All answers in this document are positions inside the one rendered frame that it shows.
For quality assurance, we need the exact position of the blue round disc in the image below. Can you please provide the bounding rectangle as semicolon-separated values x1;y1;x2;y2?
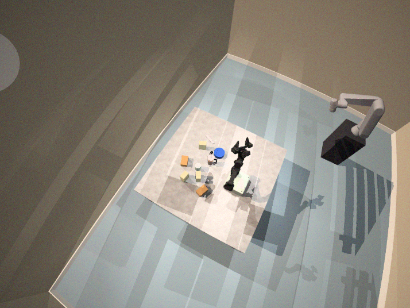
214;148;225;159

